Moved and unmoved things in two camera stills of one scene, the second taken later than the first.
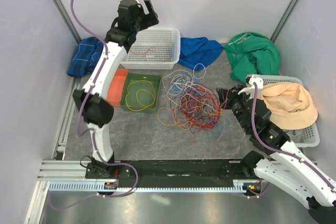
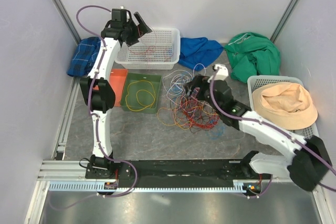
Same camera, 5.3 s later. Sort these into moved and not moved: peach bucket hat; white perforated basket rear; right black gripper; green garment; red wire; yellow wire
Moved: red wire; right black gripper
Not moved: white perforated basket rear; yellow wire; green garment; peach bucket hat
